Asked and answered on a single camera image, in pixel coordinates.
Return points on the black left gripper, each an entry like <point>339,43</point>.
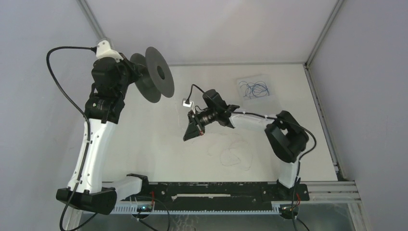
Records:
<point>135,73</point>

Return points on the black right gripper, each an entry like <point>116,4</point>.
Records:
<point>192,132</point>

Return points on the dark grey perforated spool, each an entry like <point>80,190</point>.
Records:
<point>154,78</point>

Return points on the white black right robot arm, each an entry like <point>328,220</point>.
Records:
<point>286,137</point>

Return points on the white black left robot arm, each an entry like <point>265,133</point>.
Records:
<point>86,190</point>

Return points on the clear plastic two-compartment tray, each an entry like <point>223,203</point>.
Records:
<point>259,102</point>

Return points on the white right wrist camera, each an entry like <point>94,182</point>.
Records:
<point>188,104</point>

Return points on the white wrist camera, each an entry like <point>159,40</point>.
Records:
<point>188,104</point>
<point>105,50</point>

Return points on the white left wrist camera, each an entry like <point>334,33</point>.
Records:
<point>105,50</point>

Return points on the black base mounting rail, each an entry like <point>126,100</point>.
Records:
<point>218,195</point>

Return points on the white slotted cable duct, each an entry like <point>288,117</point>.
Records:
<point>133,209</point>

